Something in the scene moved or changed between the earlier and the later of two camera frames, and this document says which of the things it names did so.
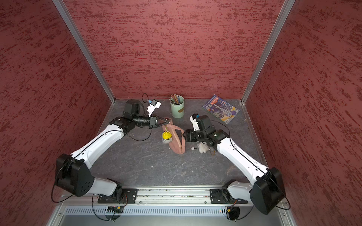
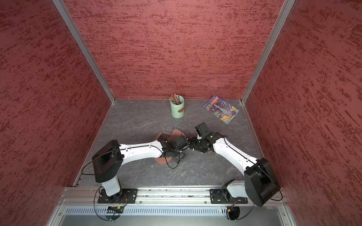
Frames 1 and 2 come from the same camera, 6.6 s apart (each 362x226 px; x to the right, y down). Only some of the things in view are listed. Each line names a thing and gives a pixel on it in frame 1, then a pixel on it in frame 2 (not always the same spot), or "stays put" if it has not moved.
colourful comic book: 220,108 stays put
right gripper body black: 193,135 → 198,144
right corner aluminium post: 283,13 stays put
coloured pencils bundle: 175,99 stays put
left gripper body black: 152,122 → 177,156
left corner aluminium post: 73,28 stays put
